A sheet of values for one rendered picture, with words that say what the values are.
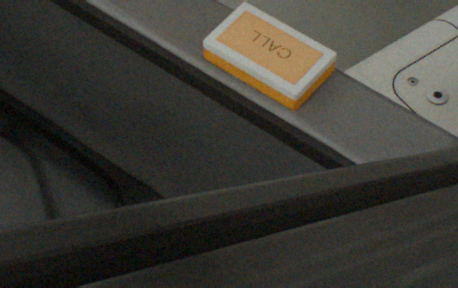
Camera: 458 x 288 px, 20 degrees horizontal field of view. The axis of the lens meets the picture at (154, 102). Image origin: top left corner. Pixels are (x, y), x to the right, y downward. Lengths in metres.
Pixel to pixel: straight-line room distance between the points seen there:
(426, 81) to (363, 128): 0.91
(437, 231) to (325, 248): 0.08
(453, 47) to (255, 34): 0.94
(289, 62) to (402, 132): 0.06
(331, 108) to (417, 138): 0.04
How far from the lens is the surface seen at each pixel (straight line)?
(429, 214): 0.40
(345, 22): 1.88
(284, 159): 0.56
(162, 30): 0.57
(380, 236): 0.35
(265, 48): 0.55
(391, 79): 1.44
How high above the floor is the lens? 1.37
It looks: 51 degrees down
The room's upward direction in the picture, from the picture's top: 3 degrees counter-clockwise
